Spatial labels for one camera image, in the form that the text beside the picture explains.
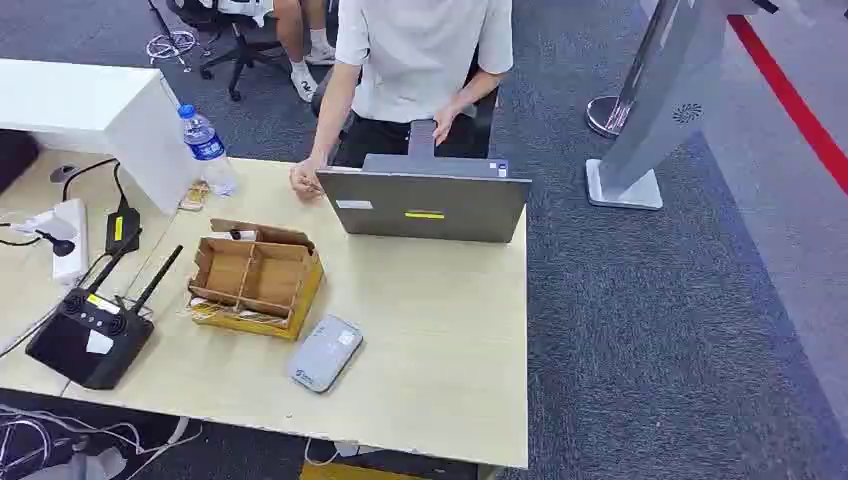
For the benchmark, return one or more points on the grey monitor with stand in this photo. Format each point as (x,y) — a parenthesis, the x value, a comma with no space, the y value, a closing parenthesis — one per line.
(424,205)

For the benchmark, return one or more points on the grey card reader device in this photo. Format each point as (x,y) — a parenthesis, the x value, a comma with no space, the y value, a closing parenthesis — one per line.
(324,353)

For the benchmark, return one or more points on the wooden card box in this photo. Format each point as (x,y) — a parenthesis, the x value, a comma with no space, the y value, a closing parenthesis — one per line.
(255,278)

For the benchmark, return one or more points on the person in white shirt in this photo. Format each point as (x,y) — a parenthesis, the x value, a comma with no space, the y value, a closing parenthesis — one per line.
(411,60)

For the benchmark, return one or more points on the seated person's legs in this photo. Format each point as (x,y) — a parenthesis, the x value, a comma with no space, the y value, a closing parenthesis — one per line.
(306,46)

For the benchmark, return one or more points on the small snack packet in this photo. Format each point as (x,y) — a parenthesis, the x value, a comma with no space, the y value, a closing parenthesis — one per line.
(195,196)

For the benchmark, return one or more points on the clear plastic water bottle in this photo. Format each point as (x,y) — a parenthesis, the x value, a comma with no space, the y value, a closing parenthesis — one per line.
(206,151)

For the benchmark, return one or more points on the grey kiosk stand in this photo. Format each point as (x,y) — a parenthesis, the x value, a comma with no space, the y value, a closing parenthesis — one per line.
(656,106)

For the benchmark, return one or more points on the black office chair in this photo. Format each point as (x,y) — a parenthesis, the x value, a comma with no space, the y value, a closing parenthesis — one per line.
(238,40)

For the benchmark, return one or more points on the black power adapter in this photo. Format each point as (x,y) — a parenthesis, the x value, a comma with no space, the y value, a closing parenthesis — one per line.
(123,228)

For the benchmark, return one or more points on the white box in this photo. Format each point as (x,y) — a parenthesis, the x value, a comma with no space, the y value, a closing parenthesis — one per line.
(99,119)

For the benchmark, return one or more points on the black router with antennas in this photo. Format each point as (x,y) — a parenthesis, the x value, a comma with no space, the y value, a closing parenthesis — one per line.
(89,334)

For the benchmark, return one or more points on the white power strip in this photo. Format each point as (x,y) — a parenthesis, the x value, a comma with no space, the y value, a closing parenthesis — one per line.
(71,238)

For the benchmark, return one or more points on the black plug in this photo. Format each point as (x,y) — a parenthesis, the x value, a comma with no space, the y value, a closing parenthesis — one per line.
(56,242)

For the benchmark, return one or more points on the red barrier belt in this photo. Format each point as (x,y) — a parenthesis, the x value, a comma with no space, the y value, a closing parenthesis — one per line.
(792,99)

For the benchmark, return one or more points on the chrome stanchion post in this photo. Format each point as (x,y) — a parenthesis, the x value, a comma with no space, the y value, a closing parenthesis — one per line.
(619,93)

